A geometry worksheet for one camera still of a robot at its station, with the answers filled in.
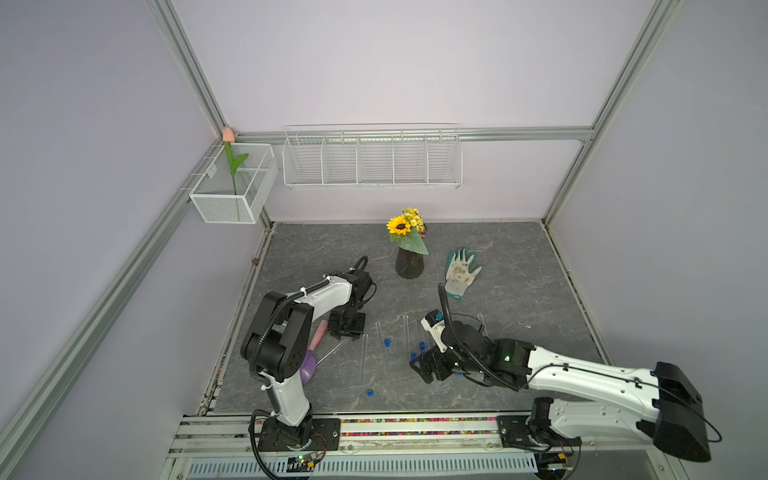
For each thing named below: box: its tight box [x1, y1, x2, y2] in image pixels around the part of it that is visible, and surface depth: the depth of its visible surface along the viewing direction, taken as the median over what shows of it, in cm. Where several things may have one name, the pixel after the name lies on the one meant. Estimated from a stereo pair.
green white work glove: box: [445, 247, 483, 300], surface depth 107 cm
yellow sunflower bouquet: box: [386, 207, 429, 255], surface depth 88 cm
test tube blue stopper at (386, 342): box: [375, 321, 391, 361], surface depth 91 cm
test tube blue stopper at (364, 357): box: [361, 334, 369, 385], surface depth 88 cm
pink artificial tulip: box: [222, 127, 249, 195], surface depth 91 cm
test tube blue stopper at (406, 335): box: [402, 315, 411, 355], surface depth 91 cm
